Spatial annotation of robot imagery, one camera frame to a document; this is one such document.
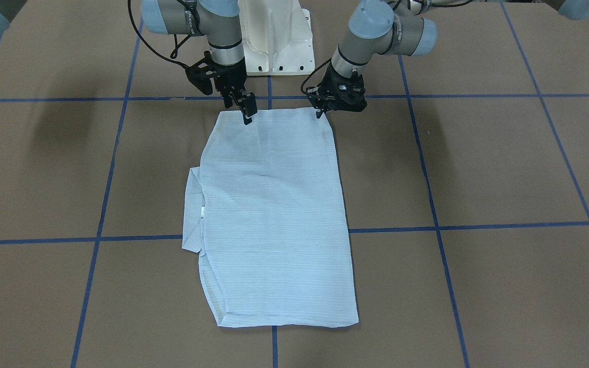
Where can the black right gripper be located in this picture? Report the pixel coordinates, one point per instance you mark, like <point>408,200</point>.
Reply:
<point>229,75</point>

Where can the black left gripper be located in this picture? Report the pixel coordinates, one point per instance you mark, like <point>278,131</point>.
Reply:
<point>326,82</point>

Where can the light blue button-up shirt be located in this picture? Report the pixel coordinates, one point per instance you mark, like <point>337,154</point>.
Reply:
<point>265,213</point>

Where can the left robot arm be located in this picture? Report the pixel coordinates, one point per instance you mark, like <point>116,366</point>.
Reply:
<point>375,28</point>

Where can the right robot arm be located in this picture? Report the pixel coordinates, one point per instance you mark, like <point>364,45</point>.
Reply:
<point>217,21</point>

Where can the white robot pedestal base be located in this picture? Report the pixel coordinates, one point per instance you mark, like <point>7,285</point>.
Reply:
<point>277,38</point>

